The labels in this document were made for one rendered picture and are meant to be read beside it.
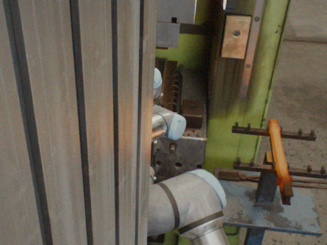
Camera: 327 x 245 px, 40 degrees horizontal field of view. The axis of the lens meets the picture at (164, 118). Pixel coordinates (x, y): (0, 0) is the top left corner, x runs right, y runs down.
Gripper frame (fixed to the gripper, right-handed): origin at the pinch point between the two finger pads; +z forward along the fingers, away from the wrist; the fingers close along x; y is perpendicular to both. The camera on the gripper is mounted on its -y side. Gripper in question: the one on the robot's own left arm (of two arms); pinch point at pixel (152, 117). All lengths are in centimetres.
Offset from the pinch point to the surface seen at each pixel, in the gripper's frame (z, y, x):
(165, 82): 15.9, -24.4, 3.0
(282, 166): -10, 19, 46
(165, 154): 17.7, 7.9, 6.1
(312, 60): 214, -175, 134
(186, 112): 7.6, -7.1, 12.9
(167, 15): -29.6, -25.4, 3.3
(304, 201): 19, 22, 62
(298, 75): 199, -147, 116
